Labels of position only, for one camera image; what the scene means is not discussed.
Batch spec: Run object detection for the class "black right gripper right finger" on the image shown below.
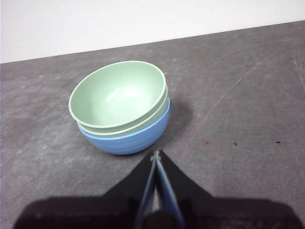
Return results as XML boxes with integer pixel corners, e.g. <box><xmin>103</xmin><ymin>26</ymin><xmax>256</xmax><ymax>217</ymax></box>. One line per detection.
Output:
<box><xmin>158</xmin><ymin>149</ymin><xmax>301</xmax><ymax>229</ymax></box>

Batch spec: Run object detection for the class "green ribbed bowl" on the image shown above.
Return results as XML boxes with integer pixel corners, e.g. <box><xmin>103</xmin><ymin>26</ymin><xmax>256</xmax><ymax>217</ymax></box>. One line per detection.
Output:
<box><xmin>76</xmin><ymin>88</ymin><xmax>169</xmax><ymax>136</ymax></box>
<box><xmin>68</xmin><ymin>60</ymin><xmax>167</xmax><ymax>128</ymax></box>

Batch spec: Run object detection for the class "blue ribbed bowl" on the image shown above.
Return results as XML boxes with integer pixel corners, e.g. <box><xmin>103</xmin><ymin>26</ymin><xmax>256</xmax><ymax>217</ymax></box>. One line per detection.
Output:
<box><xmin>78</xmin><ymin>96</ymin><xmax>171</xmax><ymax>156</ymax></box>

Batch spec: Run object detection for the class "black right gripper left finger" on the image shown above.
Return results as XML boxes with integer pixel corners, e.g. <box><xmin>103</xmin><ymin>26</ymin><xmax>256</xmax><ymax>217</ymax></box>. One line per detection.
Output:
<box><xmin>14</xmin><ymin>150</ymin><xmax>158</xmax><ymax>229</ymax></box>

